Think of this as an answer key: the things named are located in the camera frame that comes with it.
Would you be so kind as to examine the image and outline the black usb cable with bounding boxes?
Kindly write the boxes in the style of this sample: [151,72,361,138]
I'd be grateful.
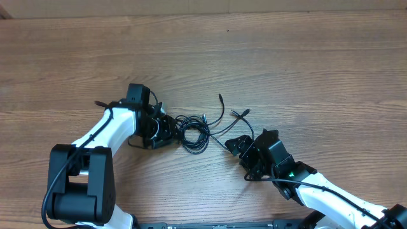
[173,94,255,155]

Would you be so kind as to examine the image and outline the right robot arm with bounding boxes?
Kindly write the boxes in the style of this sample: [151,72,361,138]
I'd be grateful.
[225,130,406,228]

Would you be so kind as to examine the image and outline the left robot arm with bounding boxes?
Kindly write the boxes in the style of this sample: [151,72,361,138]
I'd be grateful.
[41,83,176,228]

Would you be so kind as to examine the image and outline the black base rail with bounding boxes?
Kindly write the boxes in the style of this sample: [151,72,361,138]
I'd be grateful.
[135,219,303,229]

